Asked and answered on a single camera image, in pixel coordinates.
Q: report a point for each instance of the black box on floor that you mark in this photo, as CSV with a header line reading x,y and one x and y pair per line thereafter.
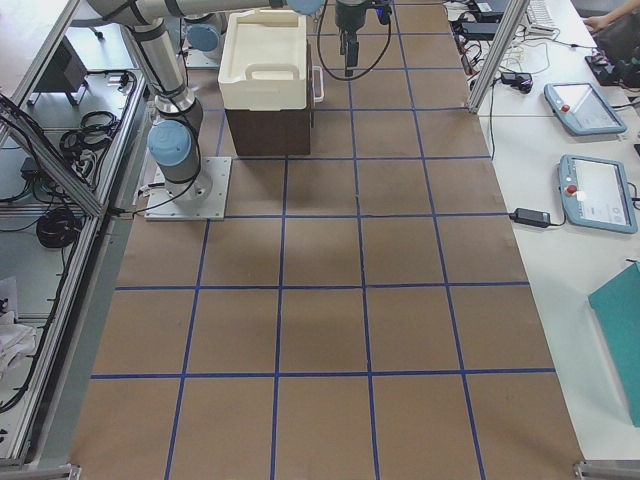
x,y
65,73

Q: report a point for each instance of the lower teach pendant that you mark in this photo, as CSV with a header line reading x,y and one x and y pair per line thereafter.
x,y
594,194

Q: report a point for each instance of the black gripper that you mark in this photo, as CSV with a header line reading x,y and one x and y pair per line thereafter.
x,y
349,16

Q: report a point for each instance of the teal folder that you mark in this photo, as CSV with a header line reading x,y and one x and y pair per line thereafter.
x,y
616,304

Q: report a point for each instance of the white plastic crate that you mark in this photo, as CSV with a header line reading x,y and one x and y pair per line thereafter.
x,y
264,61

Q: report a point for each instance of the wooden drawer with white handle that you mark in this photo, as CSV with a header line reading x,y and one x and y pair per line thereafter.
x,y
316,76

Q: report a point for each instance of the aluminium frame post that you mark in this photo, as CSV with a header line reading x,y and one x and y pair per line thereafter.
x,y
505,33

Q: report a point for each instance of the dark brown drawer cabinet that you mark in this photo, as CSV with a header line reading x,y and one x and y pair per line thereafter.
x,y
274,133

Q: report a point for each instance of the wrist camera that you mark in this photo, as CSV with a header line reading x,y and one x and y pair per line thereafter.
x,y
383,11

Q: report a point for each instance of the teach pendant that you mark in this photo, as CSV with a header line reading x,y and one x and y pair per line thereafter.
x,y
594,194
582,109

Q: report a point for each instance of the upper teach pendant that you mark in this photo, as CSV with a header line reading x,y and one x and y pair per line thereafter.
x,y
582,109

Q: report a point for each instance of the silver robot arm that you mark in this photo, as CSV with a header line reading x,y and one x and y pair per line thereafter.
x,y
174,141
205,35

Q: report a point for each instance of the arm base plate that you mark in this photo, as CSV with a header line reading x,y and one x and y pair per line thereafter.
x,y
205,199
197,59

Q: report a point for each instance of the brown paper table cover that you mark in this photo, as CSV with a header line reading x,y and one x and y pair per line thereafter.
x,y
360,313

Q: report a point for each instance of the black power adapter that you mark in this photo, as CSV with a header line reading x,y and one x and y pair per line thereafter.
x,y
535,218

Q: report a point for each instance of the aluminium frame left rail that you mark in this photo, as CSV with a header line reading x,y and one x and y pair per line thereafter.
x,y
30,33

